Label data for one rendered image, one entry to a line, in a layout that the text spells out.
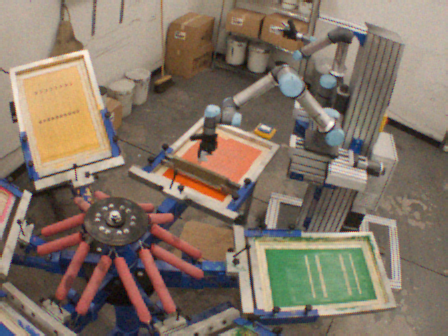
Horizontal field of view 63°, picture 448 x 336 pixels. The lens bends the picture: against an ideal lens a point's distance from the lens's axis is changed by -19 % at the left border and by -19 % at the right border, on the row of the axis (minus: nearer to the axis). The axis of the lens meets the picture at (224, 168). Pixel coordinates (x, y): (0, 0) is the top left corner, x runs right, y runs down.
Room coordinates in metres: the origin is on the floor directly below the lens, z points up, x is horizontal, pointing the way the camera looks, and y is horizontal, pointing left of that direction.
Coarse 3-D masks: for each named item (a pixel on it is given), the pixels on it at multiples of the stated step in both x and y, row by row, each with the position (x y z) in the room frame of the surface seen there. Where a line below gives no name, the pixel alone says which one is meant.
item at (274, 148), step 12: (192, 132) 2.49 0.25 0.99; (228, 132) 2.61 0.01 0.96; (240, 132) 2.59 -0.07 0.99; (180, 144) 2.33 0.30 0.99; (264, 144) 2.52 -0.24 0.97; (276, 144) 2.52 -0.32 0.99; (156, 168) 2.06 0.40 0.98; (264, 168) 2.25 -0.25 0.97; (252, 180) 2.09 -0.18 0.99; (192, 192) 1.89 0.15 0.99
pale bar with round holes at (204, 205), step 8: (136, 168) 1.95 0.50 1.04; (128, 176) 1.92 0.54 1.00; (136, 176) 1.90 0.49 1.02; (144, 176) 1.89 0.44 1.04; (152, 176) 1.90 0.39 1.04; (152, 184) 1.86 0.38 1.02; (168, 184) 1.86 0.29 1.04; (192, 200) 1.77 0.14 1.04; (200, 200) 1.78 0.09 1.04; (208, 200) 1.79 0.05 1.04; (200, 208) 1.75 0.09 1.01; (208, 208) 1.74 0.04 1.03; (216, 208) 1.74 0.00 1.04; (224, 208) 1.75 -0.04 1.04; (216, 216) 1.72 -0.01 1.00; (224, 216) 1.70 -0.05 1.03; (232, 216) 1.70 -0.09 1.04; (232, 224) 1.68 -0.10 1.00
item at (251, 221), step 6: (258, 126) 2.77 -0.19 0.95; (258, 132) 2.69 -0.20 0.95; (264, 138) 2.71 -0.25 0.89; (270, 138) 2.66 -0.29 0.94; (252, 192) 2.71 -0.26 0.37; (246, 204) 2.72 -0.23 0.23; (246, 210) 2.72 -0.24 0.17; (246, 216) 2.71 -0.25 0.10; (252, 222) 2.75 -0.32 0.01; (246, 228) 2.66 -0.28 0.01
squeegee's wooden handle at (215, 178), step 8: (176, 160) 2.08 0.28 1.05; (184, 160) 2.08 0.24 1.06; (184, 168) 2.06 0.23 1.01; (192, 168) 2.04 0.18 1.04; (200, 168) 2.03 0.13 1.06; (200, 176) 2.02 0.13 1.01; (208, 176) 2.01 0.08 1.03; (216, 176) 1.99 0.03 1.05; (224, 176) 2.00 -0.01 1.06; (216, 184) 1.99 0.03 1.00; (224, 184) 1.97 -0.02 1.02
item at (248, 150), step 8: (232, 144) 2.48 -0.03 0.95; (240, 144) 2.49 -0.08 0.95; (240, 152) 2.40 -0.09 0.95; (248, 152) 2.42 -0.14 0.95; (256, 152) 2.43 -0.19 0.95; (248, 160) 2.33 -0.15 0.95; (240, 168) 2.23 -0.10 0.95; (248, 168) 2.25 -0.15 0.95; (232, 176) 2.14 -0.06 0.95; (240, 176) 2.15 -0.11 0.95; (200, 184) 2.01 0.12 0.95; (200, 192) 1.95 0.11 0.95; (208, 192) 1.96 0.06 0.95; (216, 192) 1.97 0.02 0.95
